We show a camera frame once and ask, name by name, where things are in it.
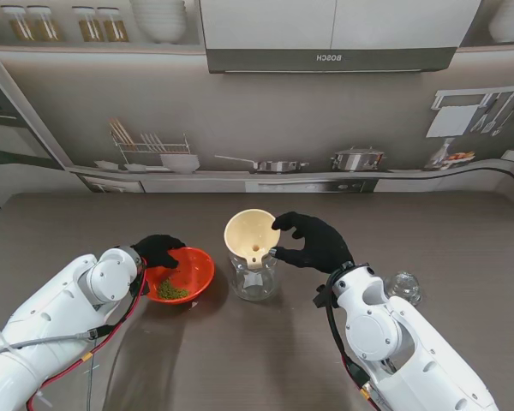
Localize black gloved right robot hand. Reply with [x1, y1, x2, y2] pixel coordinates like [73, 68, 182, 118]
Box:
[272, 211, 356, 275]

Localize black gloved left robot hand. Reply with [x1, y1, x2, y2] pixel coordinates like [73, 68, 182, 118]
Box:
[130, 234, 188, 271]

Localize orange plastic bowl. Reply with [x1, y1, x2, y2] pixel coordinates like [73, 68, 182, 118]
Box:
[143, 247, 216, 305]

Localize green mung beans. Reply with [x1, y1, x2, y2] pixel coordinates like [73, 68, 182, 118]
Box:
[156, 278, 190, 301]

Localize beige plastic funnel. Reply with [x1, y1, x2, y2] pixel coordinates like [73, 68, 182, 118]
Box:
[224, 208, 282, 271]

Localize clear glass jar lid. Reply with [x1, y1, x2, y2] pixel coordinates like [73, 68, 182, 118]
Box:
[384, 270, 424, 306]

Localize clear glass jar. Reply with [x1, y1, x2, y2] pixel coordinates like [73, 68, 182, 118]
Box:
[229, 254, 279, 302]

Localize printed kitchen backdrop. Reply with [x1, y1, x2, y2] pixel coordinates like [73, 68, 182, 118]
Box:
[0, 0, 514, 211]

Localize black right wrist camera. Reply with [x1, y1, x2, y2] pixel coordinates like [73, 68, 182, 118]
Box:
[313, 284, 333, 308]

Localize red left arm cable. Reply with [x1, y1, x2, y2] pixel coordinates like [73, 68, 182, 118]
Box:
[27, 256, 149, 411]

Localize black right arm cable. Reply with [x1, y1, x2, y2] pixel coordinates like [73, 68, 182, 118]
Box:
[325, 277, 369, 386]

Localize light grey left arm cable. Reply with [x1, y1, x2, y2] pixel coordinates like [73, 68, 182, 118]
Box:
[0, 325, 112, 359]

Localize dark grey hanging cable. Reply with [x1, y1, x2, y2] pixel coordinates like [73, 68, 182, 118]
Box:
[87, 354, 95, 411]

